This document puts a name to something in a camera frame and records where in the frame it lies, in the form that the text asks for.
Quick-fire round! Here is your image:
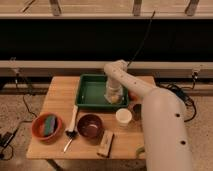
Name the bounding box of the small metal cup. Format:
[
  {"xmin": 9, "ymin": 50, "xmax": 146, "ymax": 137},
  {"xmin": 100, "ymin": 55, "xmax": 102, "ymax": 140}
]
[{"xmin": 133, "ymin": 104, "xmax": 142, "ymax": 120}]

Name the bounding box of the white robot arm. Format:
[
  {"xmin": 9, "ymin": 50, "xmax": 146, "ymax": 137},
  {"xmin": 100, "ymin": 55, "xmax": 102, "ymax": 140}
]
[{"xmin": 104, "ymin": 60, "xmax": 193, "ymax": 171}]

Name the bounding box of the orange fruit toy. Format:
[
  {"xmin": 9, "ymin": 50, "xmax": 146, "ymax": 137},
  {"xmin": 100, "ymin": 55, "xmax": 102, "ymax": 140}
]
[{"xmin": 129, "ymin": 91, "xmax": 137, "ymax": 100}]

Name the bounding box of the black floor cable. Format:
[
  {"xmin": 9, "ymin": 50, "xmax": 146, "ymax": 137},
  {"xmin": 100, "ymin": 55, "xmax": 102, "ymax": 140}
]
[
  {"xmin": 156, "ymin": 83, "xmax": 198, "ymax": 123},
  {"xmin": 0, "ymin": 73, "xmax": 38, "ymax": 160}
]

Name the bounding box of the dark red bowl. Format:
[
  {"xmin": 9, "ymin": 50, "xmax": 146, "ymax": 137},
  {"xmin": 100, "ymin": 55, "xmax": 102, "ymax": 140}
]
[{"xmin": 77, "ymin": 114, "xmax": 103, "ymax": 139}]

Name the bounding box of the black floor cable right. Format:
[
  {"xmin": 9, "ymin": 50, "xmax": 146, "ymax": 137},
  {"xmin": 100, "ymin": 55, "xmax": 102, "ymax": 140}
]
[{"xmin": 156, "ymin": 83, "xmax": 198, "ymax": 123}]

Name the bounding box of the white paper cup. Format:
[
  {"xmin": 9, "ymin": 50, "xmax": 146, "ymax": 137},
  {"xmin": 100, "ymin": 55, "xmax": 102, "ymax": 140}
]
[{"xmin": 116, "ymin": 108, "xmax": 132, "ymax": 126}]

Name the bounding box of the orange bowl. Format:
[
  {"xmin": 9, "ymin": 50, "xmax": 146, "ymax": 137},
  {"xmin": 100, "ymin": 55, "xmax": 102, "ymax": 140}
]
[{"xmin": 31, "ymin": 113, "xmax": 63, "ymax": 143}]

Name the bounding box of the translucent covered gripper body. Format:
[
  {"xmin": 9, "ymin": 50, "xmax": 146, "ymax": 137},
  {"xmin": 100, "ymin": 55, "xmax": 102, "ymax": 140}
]
[{"xmin": 104, "ymin": 77, "xmax": 123, "ymax": 104}]

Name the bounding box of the wooden block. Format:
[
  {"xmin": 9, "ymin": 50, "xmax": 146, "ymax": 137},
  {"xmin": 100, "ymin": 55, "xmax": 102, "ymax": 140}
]
[{"xmin": 97, "ymin": 130, "xmax": 114, "ymax": 157}]

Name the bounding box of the black cable on rail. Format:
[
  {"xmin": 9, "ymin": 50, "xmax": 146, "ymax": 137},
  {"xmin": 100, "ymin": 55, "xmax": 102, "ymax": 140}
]
[{"xmin": 126, "ymin": 10, "xmax": 157, "ymax": 68}]

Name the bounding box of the green blue sponge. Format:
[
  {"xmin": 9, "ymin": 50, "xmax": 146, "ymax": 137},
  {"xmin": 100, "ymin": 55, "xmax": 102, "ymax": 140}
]
[{"xmin": 43, "ymin": 115, "xmax": 57, "ymax": 137}]

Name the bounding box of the black floor cable left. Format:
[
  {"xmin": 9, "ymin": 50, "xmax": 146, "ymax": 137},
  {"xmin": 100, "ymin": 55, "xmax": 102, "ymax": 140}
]
[{"xmin": 0, "ymin": 73, "xmax": 38, "ymax": 160}]

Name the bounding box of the wooden table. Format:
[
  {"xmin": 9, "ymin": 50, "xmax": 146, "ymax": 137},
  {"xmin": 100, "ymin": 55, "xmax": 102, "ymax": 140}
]
[{"xmin": 27, "ymin": 76, "xmax": 144, "ymax": 159}]

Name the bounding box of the green plastic tray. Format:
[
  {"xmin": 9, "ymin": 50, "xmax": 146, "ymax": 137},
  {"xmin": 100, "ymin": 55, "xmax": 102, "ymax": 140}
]
[{"xmin": 75, "ymin": 74, "xmax": 129, "ymax": 110}]

